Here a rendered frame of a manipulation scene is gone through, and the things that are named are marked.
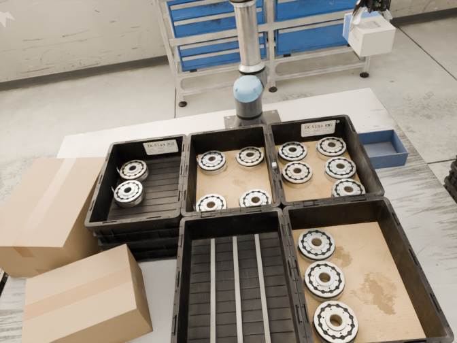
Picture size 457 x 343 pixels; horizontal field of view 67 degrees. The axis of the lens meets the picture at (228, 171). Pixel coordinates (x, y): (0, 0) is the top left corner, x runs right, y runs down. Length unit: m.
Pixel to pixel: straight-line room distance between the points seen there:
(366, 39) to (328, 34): 1.70
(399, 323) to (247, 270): 0.40
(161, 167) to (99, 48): 2.79
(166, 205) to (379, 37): 0.99
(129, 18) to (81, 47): 0.60
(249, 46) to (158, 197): 0.71
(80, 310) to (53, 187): 0.49
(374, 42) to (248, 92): 0.50
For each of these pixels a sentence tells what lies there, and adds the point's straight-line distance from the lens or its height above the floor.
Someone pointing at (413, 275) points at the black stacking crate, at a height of 0.90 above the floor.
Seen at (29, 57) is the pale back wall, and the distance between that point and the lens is 4.30.
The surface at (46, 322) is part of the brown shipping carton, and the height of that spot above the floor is 0.86.
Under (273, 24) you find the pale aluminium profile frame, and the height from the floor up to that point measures 0.60.
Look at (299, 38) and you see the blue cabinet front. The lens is 3.08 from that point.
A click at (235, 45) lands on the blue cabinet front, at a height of 0.46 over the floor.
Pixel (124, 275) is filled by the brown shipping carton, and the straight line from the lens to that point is 1.08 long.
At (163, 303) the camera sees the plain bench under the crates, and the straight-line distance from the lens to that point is 1.18.
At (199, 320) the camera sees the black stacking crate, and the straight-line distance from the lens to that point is 0.99.
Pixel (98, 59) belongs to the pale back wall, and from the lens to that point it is 4.10.
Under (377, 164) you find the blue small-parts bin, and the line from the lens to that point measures 1.47.
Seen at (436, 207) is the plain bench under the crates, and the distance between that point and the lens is 1.42.
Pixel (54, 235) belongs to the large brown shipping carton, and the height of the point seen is 0.90.
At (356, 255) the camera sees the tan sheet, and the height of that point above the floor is 0.83.
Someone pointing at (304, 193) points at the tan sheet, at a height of 0.83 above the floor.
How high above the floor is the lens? 1.72
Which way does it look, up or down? 44 degrees down
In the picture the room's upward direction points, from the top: 10 degrees counter-clockwise
